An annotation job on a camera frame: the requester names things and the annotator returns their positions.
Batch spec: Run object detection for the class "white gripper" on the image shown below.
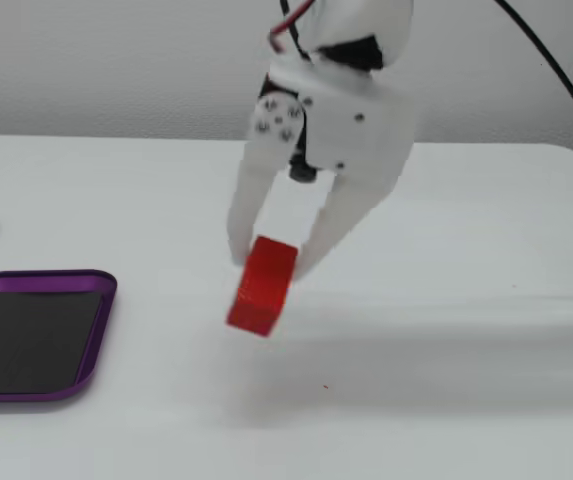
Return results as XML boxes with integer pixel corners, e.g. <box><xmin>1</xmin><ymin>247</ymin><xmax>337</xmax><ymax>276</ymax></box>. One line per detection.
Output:
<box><xmin>227</xmin><ymin>48</ymin><xmax>416</xmax><ymax>280</ymax></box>

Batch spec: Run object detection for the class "red textured block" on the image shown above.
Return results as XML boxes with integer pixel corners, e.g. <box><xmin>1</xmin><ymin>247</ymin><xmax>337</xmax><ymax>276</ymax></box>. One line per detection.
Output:
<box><xmin>224</xmin><ymin>235</ymin><xmax>300</xmax><ymax>338</ymax></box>

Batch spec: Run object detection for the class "purple tray with black base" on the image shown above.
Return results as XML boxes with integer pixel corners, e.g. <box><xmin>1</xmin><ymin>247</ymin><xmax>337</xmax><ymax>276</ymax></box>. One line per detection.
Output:
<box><xmin>0</xmin><ymin>269</ymin><xmax>119</xmax><ymax>404</ymax></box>

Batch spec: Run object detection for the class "red and black servo wire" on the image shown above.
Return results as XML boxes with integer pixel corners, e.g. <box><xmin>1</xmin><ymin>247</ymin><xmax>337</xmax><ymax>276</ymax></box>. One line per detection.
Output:
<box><xmin>267</xmin><ymin>0</ymin><xmax>316</xmax><ymax>60</ymax></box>

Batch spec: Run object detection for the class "black cable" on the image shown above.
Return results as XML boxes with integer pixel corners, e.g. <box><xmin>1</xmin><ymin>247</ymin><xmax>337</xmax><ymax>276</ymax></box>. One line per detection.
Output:
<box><xmin>494</xmin><ymin>0</ymin><xmax>573</xmax><ymax>142</ymax></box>

